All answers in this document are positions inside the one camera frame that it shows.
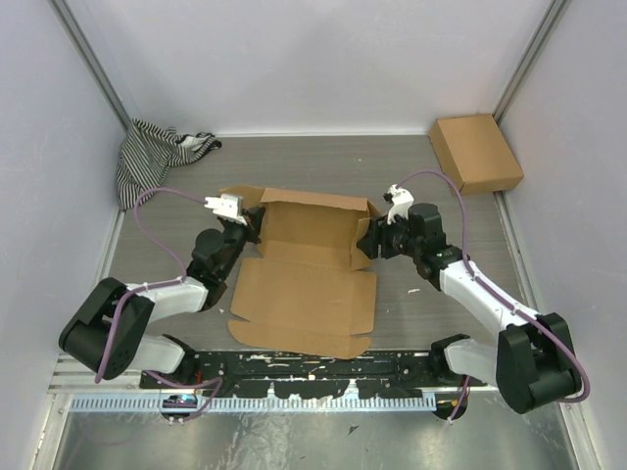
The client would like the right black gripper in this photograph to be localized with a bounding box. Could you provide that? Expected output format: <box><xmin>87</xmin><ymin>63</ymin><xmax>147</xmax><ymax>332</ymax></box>
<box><xmin>357</xmin><ymin>209</ymin><xmax>422</xmax><ymax>259</ymax></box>

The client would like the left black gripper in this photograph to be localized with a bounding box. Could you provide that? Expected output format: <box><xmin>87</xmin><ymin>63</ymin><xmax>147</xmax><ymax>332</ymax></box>
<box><xmin>220</xmin><ymin>206</ymin><xmax>265</xmax><ymax>278</ymax></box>

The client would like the brown cardboard box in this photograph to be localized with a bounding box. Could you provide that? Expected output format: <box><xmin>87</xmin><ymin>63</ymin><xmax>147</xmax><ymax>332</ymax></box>
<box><xmin>226</xmin><ymin>185</ymin><xmax>380</xmax><ymax>359</ymax></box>
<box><xmin>428</xmin><ymin>114</ymin><xmax>524</xmax><ymax>195</ymax></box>

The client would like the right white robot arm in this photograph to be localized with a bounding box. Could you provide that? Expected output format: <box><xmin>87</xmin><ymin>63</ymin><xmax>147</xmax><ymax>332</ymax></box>
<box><xmin>357</xmin><ymin>204</ymin><xmax>591</xmax><ymax>414</ymax></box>

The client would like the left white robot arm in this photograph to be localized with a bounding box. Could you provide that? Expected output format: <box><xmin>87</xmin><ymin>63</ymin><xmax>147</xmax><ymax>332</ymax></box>
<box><xmin>58</xmin><ymin>207</ymin><xmax>265</xmax><ymax>389</ymax></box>

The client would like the folded brown cardboard box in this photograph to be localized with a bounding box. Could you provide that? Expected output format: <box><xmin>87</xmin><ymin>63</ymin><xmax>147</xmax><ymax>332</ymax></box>
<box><xmin>428</xmin><ymin>114</ymin><xmax>524</xmax><ymax>195</ymax></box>

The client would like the striped black white cloth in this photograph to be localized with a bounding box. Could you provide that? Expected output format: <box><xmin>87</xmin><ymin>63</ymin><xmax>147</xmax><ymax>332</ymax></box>
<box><xmin>116</xmin><ymin>118</ymin><xmax>222</xmax><ymax>211</ymax></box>

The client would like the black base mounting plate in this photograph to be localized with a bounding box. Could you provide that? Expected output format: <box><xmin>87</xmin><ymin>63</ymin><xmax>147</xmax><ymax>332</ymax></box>
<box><xmin>139</xmin><ymin>350</ymin><xmax>490</xmax><ymax>400</ymax></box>

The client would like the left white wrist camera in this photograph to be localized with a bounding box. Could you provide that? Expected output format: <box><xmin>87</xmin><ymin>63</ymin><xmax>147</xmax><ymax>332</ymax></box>
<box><xmin>204</xmin><ymin>193</ymin><xmax>247</xmax><ymax>225</ymax></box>

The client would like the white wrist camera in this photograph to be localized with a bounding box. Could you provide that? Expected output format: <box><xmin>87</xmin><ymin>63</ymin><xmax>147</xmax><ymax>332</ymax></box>
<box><xmin>384</xmin><ymin>184</ymin><xmax>414</xmax><ymax>225</ymax></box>
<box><xmin>204</xmin><ymin>193</ymin><xmax>247</xmax><ymax>225</ymax></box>

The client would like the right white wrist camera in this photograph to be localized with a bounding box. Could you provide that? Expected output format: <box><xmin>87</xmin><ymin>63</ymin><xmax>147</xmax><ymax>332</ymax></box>
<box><xmin>384</xmin><ymin>184</ymin><xmax>414</xmax><ymax>225</ymax></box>

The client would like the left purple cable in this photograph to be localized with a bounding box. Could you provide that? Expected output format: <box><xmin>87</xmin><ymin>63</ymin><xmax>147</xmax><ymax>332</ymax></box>
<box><xmin>93</xmin><ymin>187</ymin><xmax>227</xmax><ymax>425</ymax></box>

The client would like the aluminium frame rail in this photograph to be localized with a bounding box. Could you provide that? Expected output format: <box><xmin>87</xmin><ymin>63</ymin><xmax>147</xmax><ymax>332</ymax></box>
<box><xmin>47</xmin><ymin>350</ymin><xmax>583</xmax><ymax>393</ymax></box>

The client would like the slotted grey cable duct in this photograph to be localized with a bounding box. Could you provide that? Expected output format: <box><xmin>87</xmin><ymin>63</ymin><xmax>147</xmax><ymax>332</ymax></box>
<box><xmin>69</xmin><ymin>393</ymin><xmax>437</xmax><ymax>413</ymax></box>

